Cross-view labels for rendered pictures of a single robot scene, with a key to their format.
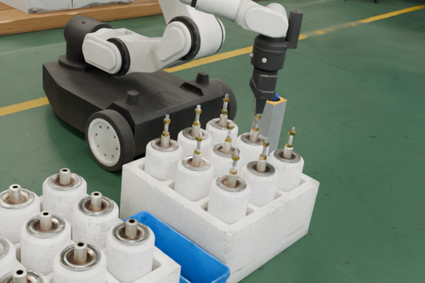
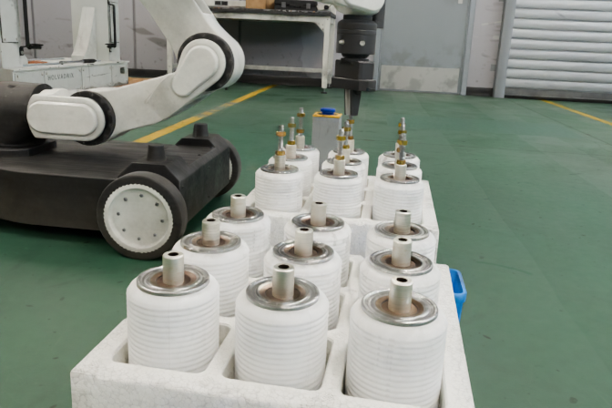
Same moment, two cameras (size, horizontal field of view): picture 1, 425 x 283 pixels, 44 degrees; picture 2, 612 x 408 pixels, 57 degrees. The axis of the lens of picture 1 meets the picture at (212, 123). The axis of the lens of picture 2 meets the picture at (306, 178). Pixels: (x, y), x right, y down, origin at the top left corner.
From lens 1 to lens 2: 0.80 m
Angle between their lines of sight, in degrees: 31
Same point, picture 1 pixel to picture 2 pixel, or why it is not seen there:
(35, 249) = (321, 283)
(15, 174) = (20, 300)
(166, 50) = (189, 80)
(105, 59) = (76, 121)
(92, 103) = (88, 177)
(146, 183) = (281, 219)
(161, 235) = not seen: hidden behind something
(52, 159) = (55, 270)
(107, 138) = (140, 211)
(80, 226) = not seen: hidden behind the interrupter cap
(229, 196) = (414, 188)
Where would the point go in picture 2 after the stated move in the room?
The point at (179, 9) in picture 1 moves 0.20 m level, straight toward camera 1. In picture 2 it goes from (193, 25) to (232, 26)
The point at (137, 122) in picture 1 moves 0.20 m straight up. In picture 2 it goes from (179, 178) to (178, 91)
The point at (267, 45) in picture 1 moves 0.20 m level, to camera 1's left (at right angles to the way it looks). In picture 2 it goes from (364, 23) to (282, 17)
